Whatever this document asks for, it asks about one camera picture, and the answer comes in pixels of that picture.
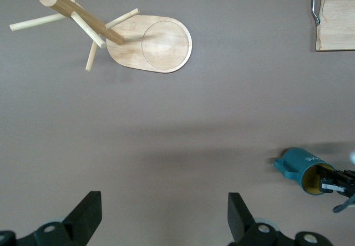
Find teal cup yellow inside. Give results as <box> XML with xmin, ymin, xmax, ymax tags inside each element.
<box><xmin>273</xmin><ymin>147</ymin><xmax>337</xmax><ymax>196</ymax></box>

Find bamboo cutting board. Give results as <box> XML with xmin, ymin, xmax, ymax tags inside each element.
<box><xmin>315</xmin><ymin>0</ymin><xmax>355</xmax><ymax>52</ymax></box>

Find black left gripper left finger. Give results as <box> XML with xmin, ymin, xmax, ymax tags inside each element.
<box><xmin>0</xmin><ymin>191</ymin><xmax>103</xmax><ymax>246</ymax></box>

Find metal cutting board handle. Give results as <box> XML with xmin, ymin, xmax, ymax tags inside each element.
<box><xmin>311</xmin><ymin>0</ymin><xmax>322</xmax><ymax>27</ymax></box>

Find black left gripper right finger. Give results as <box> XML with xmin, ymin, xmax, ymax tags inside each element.
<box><xmin>227</xmin><ymin>192</ymin><xmax>333</xmax><ymax>246</ymax></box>

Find wooden cup rack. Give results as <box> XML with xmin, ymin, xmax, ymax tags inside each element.
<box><xmin>9</xmin><ymin>0</ymin><xmax>192</xmax><ymax>74</ymax></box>

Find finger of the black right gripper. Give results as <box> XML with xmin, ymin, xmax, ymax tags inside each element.
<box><xmin>321</xmin><ymin>183</ymin><xmax>355</xmax><ymax>199</ymax></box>
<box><xmin>317</xmin><ymin>165</ymin><xmax>355</xmax><ymax>183</ymax></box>

